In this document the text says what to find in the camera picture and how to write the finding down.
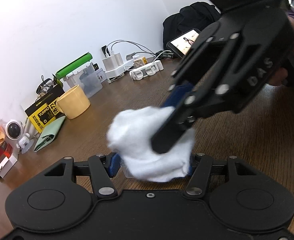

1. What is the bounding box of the white charger adapter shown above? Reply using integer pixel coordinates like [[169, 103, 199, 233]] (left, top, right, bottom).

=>
[[102, 53, 123, 72]]

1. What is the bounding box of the black bag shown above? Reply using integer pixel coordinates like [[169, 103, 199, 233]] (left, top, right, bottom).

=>
[[163, 2, 220, 49]]

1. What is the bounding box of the white astronaut robot toy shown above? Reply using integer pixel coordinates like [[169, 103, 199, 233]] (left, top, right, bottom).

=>
[[5, 119, 34, 154]]

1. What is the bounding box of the green folded cloth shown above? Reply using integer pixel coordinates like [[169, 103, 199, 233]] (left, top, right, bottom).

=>
[[34, 116, 66, 152]]

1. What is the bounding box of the yellow ceramic mug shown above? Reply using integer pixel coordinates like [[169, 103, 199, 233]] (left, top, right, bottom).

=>
[[56, 85, 91, 120]]

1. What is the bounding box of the yellow black cardboard box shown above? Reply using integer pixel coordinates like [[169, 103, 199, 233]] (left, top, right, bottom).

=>
[[25, 85, 64, 133]]

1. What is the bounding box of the white plastic holder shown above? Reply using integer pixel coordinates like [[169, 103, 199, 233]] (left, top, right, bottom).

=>
[[129, 60, 164, 81]]

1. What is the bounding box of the white tissue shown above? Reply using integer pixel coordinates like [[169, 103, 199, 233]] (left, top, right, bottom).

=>
[[107, 106, 195, 183]]

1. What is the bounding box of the black smartphone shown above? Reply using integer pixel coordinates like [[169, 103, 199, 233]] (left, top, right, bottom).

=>
[[167, 28, 200, 58]]

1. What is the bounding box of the keys and glasses bundle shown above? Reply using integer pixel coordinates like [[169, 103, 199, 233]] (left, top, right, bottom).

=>
[[35, 75, 57, 96]]

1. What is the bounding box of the red white box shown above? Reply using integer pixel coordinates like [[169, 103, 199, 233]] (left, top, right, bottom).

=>
[[0, 142, 18, 178]]

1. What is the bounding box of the clear plastic floss box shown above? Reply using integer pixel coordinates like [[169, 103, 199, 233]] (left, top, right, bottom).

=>
[[121, 164, 134, 178]]

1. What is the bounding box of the green handled clear container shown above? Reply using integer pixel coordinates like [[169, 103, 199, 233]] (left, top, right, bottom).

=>
[[56, 52, 102, 98]]

